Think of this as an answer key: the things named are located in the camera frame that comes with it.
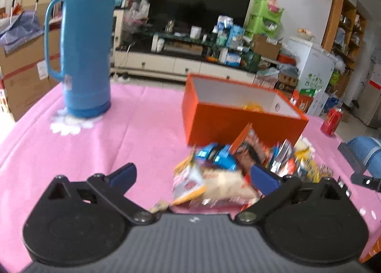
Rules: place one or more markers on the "grey metal cabinet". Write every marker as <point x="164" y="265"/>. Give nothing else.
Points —
<point x="372" y="97"/>

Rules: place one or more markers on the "white television cabinet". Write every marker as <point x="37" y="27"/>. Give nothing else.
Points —
<point x="178" y="64"/>

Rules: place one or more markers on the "pink tablecloth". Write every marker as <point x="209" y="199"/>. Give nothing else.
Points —
<point x="119" y="136"/>

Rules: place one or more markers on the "blue thermos flask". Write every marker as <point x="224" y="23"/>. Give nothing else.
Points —
<point x="86" y="52"/>

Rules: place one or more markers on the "open brown cardboard box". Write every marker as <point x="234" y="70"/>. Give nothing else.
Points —
<point x="265" y="48"/>

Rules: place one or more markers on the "red soda can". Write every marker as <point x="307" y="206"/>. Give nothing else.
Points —
<point x="332" y="119"/>

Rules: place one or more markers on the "purple plastic bag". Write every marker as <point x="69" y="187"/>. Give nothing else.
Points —
<point x="20" y="27"/>

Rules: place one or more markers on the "glass jar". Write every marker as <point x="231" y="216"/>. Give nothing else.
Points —
<point x="169" y="26"/>

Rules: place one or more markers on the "wooden shelf unit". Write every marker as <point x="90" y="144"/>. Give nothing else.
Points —
<point x="336" y="23"/>

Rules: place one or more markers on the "white chest freezer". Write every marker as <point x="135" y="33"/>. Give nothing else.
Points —
<point x="312" y="67"/>

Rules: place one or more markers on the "white power strip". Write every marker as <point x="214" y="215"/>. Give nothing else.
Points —
<point x="119" y="76"/>

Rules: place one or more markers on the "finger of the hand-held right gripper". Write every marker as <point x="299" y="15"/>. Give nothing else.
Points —
<point x="367" y="182"/>

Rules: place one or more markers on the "green plastic storage rack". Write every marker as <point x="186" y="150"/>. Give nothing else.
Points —
<point x="262" y="18"/>

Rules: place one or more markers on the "pile of snack packets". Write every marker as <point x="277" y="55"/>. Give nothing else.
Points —
<point x="220" y="180"/>

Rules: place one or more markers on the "stack of blue tissue packs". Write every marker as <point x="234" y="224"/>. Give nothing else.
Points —
<point x="229" y="30"/>

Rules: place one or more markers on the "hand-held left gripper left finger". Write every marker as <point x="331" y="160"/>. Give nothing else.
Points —
<point x="123" y="176"/>

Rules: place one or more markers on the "white mug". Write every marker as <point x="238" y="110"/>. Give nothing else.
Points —
<point x="196" y="32"/>

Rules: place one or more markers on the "orange cardboard box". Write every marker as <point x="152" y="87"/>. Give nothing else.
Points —
<point x="223" y="121"/>

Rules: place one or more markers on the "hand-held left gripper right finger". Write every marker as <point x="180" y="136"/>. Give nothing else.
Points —
<point x="263" y="177"/>

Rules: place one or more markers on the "large taped cardboard box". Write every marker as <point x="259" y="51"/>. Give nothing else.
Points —
<point x="26" y="76"/>

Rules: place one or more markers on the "yellow crinkled snack packet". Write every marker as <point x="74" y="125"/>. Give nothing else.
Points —
<point x="253" y="108"/>

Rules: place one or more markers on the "black flat television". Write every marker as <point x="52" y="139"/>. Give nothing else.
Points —
<point x="199" y="2"/>

